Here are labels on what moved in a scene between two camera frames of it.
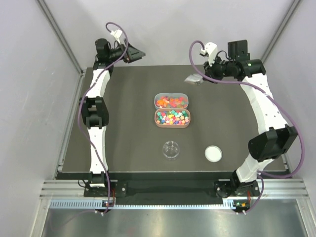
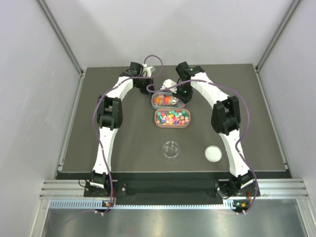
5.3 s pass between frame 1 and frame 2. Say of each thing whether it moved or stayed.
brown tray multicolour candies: stayed
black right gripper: moved
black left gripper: moved
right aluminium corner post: stayed
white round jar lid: stayed
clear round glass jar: stayed
